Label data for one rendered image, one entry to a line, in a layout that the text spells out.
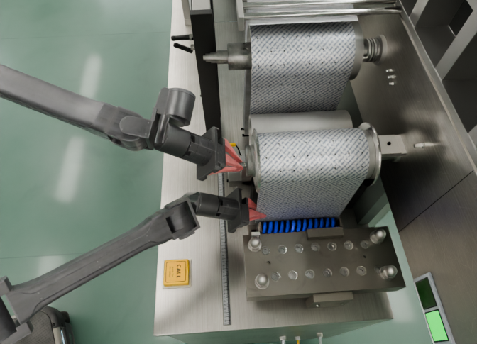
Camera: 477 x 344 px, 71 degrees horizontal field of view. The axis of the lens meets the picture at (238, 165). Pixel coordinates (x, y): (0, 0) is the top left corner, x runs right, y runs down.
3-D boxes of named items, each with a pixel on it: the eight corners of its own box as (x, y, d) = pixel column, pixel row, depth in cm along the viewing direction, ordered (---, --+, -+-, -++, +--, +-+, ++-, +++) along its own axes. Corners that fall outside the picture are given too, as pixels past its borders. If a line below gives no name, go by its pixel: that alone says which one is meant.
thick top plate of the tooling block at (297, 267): (242, 242, 96) (242, 235, 91) (380, 232, 97) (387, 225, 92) (246, 301, 88) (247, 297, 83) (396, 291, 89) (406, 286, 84)
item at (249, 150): (244, 140, 79) (246, 152, 72) (253, 140, 79) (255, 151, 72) (245, 169, 82) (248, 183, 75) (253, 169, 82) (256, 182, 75)
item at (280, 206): (255, 221, 95) (258, 193, 79) (337, 216, 95) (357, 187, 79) (255, 223, 94) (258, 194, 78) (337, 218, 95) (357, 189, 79)
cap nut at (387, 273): (377, 267, 87) (384, 262, 83) (391, 265, 87) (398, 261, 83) (381, 281, 85) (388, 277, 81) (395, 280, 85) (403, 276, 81)
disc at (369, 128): (348, 141, 88) (369, 110, 74) (350, 140, 88) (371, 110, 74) (360, 195, 82) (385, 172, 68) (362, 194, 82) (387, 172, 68)
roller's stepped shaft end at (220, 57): (204, 58, 84) (202, 47, 82) (227, 57, 85) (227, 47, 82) (204, 67, 83) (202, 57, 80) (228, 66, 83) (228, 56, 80)
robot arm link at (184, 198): (181, 241, 77) (166, 206, 75) (166, 234, 87) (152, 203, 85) (223, 217, 82) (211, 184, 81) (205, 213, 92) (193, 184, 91)
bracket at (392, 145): (373, 139, 77) (376, 134, 75) (397, 137, 77) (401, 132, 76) (379, 157, 75) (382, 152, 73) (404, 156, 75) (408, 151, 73)
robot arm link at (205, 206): (194, 215, 77) (198, 191, 78) (183, 213, 83) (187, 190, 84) (220, 219, 81) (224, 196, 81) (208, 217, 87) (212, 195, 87)
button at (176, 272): (165, 262, 100) (164, 259, 98) (189, 260, 100) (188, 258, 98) (164, 286, 97) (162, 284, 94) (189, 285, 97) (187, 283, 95)
